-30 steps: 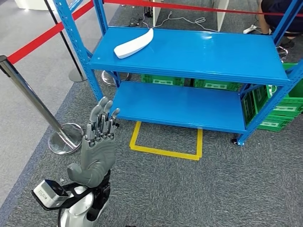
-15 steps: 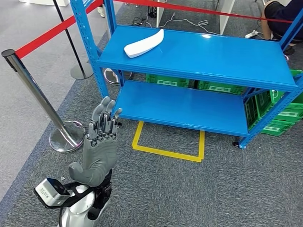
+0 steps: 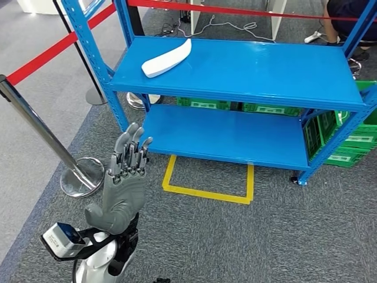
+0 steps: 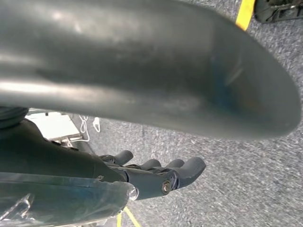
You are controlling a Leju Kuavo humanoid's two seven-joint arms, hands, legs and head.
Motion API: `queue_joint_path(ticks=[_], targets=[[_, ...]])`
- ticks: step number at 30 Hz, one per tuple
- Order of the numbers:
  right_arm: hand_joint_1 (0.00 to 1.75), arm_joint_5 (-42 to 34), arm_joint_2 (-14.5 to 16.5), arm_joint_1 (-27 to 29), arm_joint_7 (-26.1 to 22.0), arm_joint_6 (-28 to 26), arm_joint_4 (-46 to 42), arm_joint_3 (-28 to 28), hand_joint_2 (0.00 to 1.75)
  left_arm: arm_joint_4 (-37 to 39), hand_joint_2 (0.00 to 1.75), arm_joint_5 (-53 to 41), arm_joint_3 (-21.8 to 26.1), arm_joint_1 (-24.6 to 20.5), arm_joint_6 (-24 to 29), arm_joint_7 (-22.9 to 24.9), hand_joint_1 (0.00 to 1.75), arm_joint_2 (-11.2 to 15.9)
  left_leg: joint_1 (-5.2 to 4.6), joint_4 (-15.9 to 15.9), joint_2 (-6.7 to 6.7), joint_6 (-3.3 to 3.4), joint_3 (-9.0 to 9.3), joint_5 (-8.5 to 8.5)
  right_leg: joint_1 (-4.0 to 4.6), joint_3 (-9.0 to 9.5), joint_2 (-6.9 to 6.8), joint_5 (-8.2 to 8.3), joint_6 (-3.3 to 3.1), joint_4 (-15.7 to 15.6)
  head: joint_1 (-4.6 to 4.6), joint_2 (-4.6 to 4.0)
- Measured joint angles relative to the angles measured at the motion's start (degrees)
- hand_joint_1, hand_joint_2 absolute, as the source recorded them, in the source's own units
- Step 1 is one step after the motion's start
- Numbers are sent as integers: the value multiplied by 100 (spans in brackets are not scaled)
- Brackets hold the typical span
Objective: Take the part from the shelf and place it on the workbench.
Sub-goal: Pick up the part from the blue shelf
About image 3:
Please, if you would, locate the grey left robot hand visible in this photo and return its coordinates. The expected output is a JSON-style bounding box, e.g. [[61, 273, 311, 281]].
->
[[84, 122, 153, 235]]

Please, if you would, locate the white curved plastic part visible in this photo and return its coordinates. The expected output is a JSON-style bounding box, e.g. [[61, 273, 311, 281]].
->
[[141, 38, 192, 78]]

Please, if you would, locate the blue metal shelf rack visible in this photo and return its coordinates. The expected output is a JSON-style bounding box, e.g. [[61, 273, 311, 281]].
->
[[61, 0, 377, 187]]

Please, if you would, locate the yellow floor tape outline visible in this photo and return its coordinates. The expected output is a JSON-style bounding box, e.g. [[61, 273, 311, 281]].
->
[[162, 154, 255, 205]]

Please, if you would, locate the green plastic crate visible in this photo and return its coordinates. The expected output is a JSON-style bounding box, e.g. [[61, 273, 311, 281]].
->
[[323, 146, 375, 169], [176, 97, 231, 111], [242, 103, 302, 117], [302, 80, 377, 159]]

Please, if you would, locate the dark stanchion with chrome base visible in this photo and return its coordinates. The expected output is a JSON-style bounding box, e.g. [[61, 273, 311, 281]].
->
[[126, 5, 161, 111]]

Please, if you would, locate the white desk side panel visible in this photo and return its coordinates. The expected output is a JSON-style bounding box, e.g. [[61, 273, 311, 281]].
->
[[271, 0, 287, 41], [190, 0, 201, 35]]

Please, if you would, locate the white display plinth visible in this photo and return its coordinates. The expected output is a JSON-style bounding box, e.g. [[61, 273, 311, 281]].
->
[[16, 0, 64, 15]]

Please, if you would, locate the white power strip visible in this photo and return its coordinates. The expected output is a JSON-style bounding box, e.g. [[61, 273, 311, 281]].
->
[[304, 31, 322, 44]]

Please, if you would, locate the person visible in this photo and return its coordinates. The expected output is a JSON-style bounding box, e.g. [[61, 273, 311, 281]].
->
[[322, 0, 377, 62]]

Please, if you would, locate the chrome stanchion post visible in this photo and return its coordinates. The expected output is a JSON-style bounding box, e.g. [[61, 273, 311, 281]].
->
[[0, 74, 105, 199]]

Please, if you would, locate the black stanchion post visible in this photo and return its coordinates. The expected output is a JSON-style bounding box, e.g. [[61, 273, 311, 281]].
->
[[53, 0, 107, 106]]

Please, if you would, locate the black power adapter cable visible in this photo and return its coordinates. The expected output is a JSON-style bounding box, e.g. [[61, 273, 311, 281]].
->
[[155, 21, 180, 38]]

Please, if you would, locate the white cable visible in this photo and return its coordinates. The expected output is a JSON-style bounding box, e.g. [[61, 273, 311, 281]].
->
[[178, 15, 276, 43]]

